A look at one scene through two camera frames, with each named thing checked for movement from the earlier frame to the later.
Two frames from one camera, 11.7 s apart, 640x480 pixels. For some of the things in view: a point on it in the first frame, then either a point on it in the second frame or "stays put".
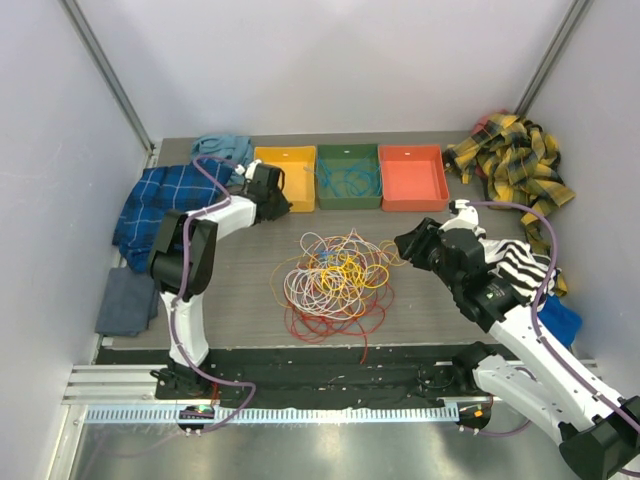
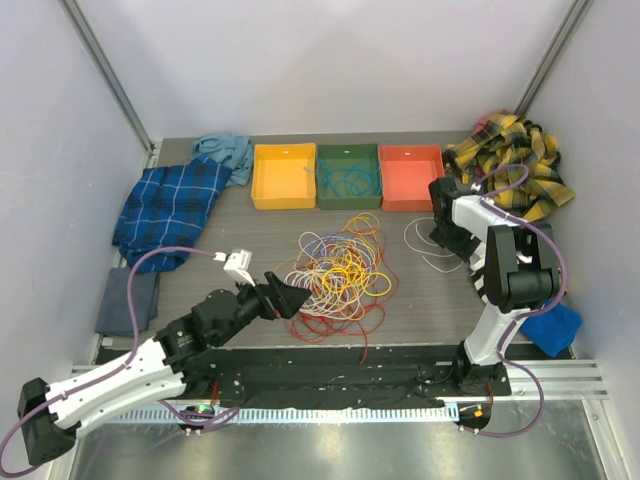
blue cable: [356, 180] stays put
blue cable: [359, 180] stays put
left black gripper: [283, 208] -> [276, 296]
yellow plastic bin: [299, 166] stays put
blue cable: [357, 180] stays put
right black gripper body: [446, 275] -> [452, 237]
